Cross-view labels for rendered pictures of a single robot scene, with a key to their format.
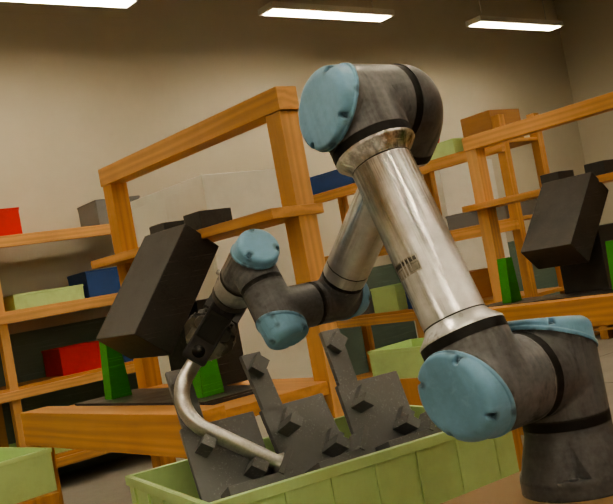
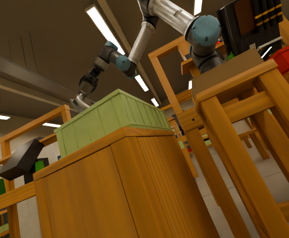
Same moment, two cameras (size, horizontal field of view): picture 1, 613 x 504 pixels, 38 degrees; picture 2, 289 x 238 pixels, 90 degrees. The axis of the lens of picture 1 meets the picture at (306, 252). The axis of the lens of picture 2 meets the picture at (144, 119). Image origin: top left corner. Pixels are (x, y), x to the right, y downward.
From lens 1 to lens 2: 1.23 m
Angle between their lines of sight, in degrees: 42
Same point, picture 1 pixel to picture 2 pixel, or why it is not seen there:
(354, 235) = (138, 46)
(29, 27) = not seen: outside the picture
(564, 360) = not seen: hidden behind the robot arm
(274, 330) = (124, 58)
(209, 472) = not seen: hidden behind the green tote
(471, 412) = (213, 26)
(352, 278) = (136, 59)
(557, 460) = (218, 61)
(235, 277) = (106, 50)
